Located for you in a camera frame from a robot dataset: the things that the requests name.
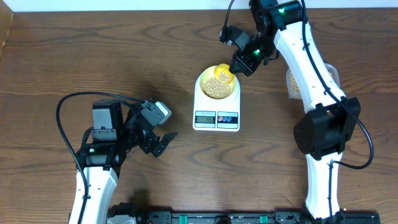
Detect clear plastic container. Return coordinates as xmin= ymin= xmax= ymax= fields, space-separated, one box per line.
xmin=285 ymin=62 xmax=340 ymax=100

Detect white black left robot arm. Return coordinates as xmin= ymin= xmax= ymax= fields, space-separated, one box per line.
xmin=69 ymin=99 xmax=177 ymax=223

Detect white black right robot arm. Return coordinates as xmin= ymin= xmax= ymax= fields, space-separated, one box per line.
xmin=220 ymin=1 xmax=361 ymax=223

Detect brown cardboard board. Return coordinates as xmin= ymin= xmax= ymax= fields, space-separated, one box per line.
xmin=0 ymin=0 xmax=14 ymax=52

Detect yellow plastic measuring scoop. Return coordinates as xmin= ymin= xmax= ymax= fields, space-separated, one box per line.
xmin=214 ymin=63 xmax=234 ymax=85

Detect pale yellow plastic bowl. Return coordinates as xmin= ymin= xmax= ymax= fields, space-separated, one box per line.
xmin=199 ymin=63 xmax=238 ymax=100

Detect soybeans in bowl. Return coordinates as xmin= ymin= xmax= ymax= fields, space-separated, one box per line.
xmin=203 ymin=77 xmax=231 ymax=99

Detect white digital kitchen scale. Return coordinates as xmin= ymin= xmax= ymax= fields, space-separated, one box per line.
xmin=192 ymin=73 xmax=241 ymax=132

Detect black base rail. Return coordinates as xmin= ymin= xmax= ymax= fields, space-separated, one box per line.
xmin=106 ymin=203 xmax=381 ymax=224

